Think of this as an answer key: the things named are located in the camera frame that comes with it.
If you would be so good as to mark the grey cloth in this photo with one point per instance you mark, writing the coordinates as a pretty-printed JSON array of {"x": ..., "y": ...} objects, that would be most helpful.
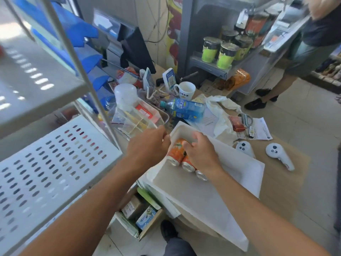
[{"x": 159, "y": 98}]

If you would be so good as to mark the white document sheet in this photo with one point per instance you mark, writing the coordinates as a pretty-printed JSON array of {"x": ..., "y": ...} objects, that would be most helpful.
[{"x": 206, "y": 123}]

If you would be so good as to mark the yellow red wall poster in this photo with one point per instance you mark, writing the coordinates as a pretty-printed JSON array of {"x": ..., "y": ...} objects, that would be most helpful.
[{"x": 174, "y": 37}]

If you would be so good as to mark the white mug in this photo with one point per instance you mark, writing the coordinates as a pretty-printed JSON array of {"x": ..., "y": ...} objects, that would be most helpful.
[{"x": 186, "y": 91}]

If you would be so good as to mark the white frosted plastic container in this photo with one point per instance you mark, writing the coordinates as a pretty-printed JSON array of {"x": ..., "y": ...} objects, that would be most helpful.
[{"x": 125, "y": 95}]

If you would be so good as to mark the black cash register monitor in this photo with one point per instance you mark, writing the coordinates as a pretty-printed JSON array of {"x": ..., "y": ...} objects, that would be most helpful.
[{"x": 136, "y": 50}]

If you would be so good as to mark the white plastic tray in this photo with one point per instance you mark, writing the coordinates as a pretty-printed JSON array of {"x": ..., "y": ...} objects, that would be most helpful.
[{"x": 191, "y": 194}]

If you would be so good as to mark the orange lidded snack cup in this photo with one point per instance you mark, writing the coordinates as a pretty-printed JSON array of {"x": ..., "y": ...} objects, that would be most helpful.
[{"x": 255, "y": 23}]

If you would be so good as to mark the small brown box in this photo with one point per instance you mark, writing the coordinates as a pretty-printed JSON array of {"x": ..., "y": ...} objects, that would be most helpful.
[{"x": 131, "y": 207}]

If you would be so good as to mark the orange snack bag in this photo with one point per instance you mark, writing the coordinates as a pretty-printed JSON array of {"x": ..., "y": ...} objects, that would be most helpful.
[{"x": 239, "y": 78}]

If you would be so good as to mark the small blue carton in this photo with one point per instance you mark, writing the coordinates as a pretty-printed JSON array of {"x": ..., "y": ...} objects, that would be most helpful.
[{"x": 146, "y": 217}]

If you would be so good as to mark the yellow red small toy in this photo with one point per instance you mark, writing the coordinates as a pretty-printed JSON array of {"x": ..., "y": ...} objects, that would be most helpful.
[{"x": 100, "y": 116}]

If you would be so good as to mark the grey scissors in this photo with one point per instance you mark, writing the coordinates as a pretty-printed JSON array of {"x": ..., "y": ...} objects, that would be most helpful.
[{"x": 247, "y": 119}]

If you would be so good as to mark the white metal shelf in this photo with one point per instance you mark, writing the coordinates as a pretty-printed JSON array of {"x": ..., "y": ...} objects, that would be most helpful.
[{"x": 66, "y": 87}]

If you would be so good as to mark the white paper receipt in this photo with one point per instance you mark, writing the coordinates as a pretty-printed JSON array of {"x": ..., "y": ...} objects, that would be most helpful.
[{"x": 262, "y": 130}]

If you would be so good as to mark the blue drink bottle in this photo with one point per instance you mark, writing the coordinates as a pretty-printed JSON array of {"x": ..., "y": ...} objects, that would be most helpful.
[{"x": 186, "y": 109}]

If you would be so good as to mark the clear acrylic organizer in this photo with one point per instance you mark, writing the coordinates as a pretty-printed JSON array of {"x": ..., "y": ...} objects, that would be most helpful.
[{"x": 138, "y": 122}]

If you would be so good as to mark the blue plastic display rack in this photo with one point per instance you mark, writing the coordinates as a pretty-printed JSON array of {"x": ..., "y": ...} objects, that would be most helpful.
[{"x": 77, "y": 31}]

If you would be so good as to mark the person's dark grey trousers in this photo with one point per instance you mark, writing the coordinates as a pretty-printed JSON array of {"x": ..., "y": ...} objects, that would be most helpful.
[{"x": 178, "y": 247}]

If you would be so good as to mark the white handheld controller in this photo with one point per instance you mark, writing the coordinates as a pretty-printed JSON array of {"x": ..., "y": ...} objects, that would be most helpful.
[
  {"x": 245, "y": 149},
  {"x": 277, "y": 151}
]

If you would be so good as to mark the blue rounded code stand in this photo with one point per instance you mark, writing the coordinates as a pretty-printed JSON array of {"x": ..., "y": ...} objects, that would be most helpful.
[{"x": 169, "y": 78}]

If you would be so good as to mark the white red cat figurine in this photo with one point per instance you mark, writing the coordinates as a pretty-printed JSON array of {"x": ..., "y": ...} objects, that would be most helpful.
[{"x": 128, "y": 77}]

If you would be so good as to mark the person's right shoe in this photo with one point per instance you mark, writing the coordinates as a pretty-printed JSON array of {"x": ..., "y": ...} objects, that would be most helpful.
[{"x": 169, "y": 230}]

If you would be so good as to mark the person's left hand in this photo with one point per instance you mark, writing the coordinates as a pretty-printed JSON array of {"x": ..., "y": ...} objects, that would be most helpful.
[{"x": 147, "y": 149}]

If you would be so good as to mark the open cardboard floor box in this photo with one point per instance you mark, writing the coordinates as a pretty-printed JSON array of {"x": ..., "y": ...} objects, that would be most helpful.
[{"x": 128, "y": 223}]

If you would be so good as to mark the person's right forearm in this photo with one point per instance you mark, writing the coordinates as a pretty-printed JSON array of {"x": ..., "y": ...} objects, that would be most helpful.
[{"x": 261, "y": 221}]

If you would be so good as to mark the person's left forearm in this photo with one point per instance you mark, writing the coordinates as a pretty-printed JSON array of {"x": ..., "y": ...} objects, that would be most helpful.
[{"x": 85, "y": 210}]

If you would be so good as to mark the grey display stand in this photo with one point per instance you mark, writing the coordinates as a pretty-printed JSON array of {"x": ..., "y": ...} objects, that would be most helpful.
[{"x": 202, "y": 15}]

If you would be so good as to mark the person's right hand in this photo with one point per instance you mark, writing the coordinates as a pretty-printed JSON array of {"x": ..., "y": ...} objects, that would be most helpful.
[{"x": 203, "y": 157}]

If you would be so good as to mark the green lidded snack cup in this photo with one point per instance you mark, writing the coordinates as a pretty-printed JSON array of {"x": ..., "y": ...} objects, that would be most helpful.
[
  {"x": 226, "y": 59},
  {"x": 243, "y": 47},
  {"x": 210, "y": 54},
  {"x": 229, "y": 35}
]

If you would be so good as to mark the red white small box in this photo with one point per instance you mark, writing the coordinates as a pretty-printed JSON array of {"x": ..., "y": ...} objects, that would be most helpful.
[{"x": 144, "y": 111}]

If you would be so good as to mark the small red packet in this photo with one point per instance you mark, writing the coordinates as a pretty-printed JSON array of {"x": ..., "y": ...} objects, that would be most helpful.
[{"x": 237, "y": 123}]

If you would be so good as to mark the white plastic bag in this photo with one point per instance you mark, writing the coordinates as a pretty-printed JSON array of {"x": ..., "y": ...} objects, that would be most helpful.
[{"x": 223, "y": 122}]

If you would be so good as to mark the white framed code stand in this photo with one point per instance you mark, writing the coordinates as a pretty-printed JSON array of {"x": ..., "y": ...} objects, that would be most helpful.
[{"x": 149, "y": 79}]

